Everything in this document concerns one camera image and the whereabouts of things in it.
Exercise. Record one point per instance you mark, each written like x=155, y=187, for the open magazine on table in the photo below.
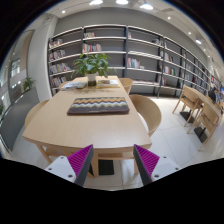
x=74, y=85

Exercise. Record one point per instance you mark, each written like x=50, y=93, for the potted green plant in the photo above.
x=91, y=65

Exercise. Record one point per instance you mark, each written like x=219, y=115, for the wooden chair right far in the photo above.
x=126, y=83

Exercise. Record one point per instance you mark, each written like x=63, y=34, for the wooden chair background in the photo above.
x=192, y=104
x=206, y=122

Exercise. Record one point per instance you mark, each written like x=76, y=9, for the wooden chair background far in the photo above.
x=192, y=104

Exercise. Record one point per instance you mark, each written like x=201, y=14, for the light wooden table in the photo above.
x=53, y=128

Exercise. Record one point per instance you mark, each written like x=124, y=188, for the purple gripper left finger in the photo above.
x=73, y=168

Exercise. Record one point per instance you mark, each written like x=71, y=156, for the yellow book on table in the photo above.
x=108, y=84

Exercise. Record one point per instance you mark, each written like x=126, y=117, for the wooden chair right near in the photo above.
x=149, y=110

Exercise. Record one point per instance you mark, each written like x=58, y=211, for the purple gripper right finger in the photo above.
x=151, y=166

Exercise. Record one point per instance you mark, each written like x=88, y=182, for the wooden chair background near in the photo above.
x=206, y=122

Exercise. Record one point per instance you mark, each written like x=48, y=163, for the small floor plant left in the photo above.
x=28, y=83

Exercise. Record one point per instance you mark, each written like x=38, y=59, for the zigzag patterned folded towel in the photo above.
x=98, y=105

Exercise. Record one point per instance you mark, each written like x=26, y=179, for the large grey bookshelf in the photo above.
x=157, y=65

